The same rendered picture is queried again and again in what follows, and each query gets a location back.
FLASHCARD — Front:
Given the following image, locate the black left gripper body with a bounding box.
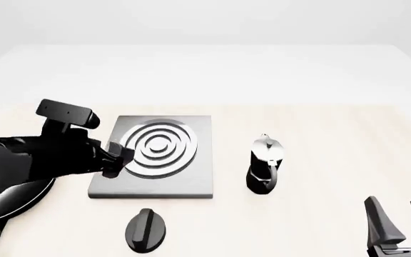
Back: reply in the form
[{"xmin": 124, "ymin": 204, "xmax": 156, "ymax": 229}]
[{"xmin": 83, "ymin": 137, "xmax": 112, "ymax": 173}]

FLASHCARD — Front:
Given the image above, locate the black frying pan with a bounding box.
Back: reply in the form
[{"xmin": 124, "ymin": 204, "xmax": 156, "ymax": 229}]
[{"xmin": 0, "ymin": 175, "xmax": 57, "ymax": 257}]

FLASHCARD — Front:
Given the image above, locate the flat grey stove plate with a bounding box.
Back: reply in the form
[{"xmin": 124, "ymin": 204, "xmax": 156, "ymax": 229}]
[{"xmin": 88, "ymin": 114, "xmax": 215, "ymax": 200}]

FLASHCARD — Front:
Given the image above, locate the round black stove knob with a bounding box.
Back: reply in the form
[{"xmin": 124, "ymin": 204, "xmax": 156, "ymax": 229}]
[{"xmin": 124, "ymin": 208, "xmax": 168, "ymax": 254}]

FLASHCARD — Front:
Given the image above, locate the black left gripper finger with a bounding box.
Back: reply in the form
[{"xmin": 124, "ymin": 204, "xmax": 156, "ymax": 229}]
[
  {"xmin": 101, "ymin": 157, "xmax": 126, "ymax": 178},
  {"xmin": 106, "ymin": 141, "xmax": 136, "ymax": 163}
]

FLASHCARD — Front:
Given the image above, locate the black and silver moka pot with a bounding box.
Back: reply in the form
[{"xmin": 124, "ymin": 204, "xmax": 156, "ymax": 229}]
[{"xmin": 245, "ymin": 133, "xmax": 285, "ymax": 195}]

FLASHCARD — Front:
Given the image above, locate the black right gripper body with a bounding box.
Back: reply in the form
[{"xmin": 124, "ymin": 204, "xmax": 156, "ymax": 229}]
[{"xmin": 365, "ymin": 239, "xmax": 411, "ymax": 257}]

